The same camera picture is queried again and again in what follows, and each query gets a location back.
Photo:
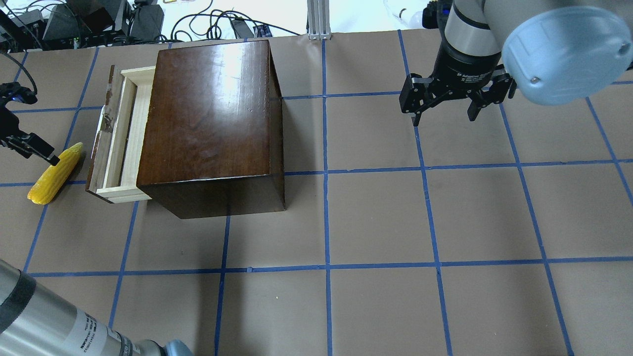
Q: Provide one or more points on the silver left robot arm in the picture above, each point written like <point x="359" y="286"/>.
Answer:
<point x="35" y="321"/>

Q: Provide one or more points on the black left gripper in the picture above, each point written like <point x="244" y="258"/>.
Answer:
<point x="23" y="142"/>

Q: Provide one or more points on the aluminium frame post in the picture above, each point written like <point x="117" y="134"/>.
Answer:
<point x="318" y="19"/>

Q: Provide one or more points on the wooden drawer with white handle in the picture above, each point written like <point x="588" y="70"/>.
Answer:
<point x="118" y="142"/>

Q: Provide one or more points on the yellow corn cob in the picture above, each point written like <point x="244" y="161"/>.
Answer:
<point x="54" y="177"/>

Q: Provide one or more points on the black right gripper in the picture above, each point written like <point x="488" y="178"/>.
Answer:
<point x="462" y="70"/>

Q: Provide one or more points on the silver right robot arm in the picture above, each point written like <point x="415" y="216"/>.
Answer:
<point x="553" y="51"/>

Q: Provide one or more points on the dark wooden drawer cabinet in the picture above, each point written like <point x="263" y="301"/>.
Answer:
<point x="213" y="141"/>

